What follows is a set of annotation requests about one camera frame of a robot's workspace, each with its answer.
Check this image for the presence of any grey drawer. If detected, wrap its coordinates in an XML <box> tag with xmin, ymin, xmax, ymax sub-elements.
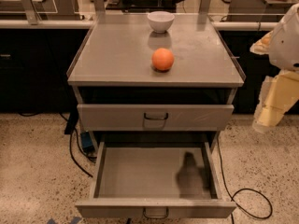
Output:
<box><xmin>76</xmin><ymin>142</ymin><xmax>236</xmax><ymax>219</ymax></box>
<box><xmin>78</xmin><ymin>105</ymin><xmax>234</xmax><ymax>132</ymax></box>

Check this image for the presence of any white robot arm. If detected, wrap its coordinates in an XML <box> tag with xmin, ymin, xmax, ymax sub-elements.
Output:
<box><xmin>250</xmin><ymin>4</ymin><xmax>299</xmax><ymax>133</ymax></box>

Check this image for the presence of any grey metal drawer cabinet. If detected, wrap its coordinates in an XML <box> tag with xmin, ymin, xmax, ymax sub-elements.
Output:
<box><xmin>68</xmin><ymin>14</ymin><xmax>244</xmax><ymax>146</ymax></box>

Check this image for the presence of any grey top drawer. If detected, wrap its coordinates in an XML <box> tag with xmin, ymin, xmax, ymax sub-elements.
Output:
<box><xmin>78</xmin><ymin>105</ymin><xmax>234</xmax><ymax>132</ymax></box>

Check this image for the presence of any orange fruit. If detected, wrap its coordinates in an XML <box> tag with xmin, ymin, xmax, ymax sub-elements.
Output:
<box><xmin>151</xmin><ymin>48</ymin><xmax>174</xmax><ymax>72</ymax></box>

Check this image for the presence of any white ceramic bowl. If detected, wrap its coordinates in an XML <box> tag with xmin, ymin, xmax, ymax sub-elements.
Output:
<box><xmin>148</xmin><ymin>11</ymin><xmax>175</xmax><ymax>33</ymax></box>

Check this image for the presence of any blue power adapter box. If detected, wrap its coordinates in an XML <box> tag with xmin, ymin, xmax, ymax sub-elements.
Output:
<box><xmin>80</xmin><ymin>132</ymin><xmax>94</xmax><ymax>152</ymax></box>

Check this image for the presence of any black floor cable left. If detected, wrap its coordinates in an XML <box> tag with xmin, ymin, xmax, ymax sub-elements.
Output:
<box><xmin>18</xmin><ymin>110</ymin><xmax>97</xmax><ymax>178</ymax></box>

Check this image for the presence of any metal bracket post left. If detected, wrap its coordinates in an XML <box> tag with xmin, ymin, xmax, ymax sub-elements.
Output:
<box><xmin>21</xmin><ymin>0</ymin><xmax>40</xmax><ymax>25</ymax></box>

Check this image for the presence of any white counter rail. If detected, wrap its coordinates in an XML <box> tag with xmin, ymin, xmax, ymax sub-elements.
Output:
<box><xmin>0</xmin><ymin>20</ymin><xmax>278</xmax><ymax>31</ymax></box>

